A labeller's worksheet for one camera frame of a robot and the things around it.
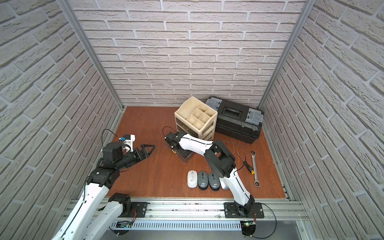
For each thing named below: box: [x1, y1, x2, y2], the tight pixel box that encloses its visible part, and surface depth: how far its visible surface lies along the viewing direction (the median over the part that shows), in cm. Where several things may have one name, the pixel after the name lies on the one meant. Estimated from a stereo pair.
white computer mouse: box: [187, 170, 198, 189], surface depth 84 cm
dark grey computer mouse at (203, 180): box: [198, 170, 209, 191], surface depth 84 cm
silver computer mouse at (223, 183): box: [219, 177, 230, 190], surface depth 84 cm
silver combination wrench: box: [250, 150, 261, 188], surface depth 89 cm
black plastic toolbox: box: [205, 96, 265, 144], surface depth 94 cm
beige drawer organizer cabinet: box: [174, 96, 218, 142], surface depth 83 cm
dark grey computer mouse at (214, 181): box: [208, 172, 221, 192], surface depth 83 cm
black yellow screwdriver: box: [237, 152, 255, 175], surface depth 89 cm
